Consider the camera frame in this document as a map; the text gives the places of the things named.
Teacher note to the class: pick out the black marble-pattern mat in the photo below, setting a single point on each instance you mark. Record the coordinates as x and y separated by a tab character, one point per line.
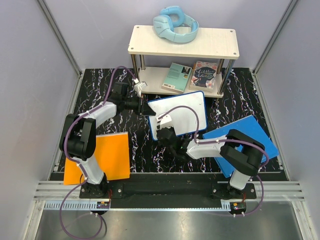
240	100

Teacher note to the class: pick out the blue folder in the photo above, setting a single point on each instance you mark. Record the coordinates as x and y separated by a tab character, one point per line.
250	127

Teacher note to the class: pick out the white two-tier shelf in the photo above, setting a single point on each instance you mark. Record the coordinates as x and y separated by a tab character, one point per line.
152	56

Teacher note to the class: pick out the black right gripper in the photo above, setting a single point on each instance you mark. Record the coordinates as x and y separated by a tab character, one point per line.
172	129

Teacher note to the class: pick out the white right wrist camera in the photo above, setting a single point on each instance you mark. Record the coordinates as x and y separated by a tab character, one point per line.
163	121

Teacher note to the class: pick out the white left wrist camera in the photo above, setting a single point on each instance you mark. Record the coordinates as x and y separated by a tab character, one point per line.
139	86

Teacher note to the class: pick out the Little Women book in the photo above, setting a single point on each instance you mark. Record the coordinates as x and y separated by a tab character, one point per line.
204	76

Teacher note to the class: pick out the aluminium slotted rail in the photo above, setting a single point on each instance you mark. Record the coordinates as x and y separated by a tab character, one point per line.
55	196

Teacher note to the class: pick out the light blue headphones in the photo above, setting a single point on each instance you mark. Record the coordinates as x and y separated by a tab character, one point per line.
172	17

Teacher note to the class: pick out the teal paperback book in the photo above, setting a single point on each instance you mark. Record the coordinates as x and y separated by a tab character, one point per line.
177	78

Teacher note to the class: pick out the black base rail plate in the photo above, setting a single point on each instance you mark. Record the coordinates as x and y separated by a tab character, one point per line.
154	184

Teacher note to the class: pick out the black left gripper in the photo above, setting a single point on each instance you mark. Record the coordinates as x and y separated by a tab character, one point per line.
147	111

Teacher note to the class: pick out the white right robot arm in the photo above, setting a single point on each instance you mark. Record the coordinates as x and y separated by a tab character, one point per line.
241	151

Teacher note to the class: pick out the blue-framed whiteboard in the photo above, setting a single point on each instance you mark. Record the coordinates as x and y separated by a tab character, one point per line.
184	119

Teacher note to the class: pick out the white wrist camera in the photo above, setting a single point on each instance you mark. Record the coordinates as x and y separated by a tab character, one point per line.
139	86
163	121

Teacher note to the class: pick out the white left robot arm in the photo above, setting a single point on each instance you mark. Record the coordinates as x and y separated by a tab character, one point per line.
78	138

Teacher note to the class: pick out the orange folder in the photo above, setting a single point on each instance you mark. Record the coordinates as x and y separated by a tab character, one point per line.
112	155

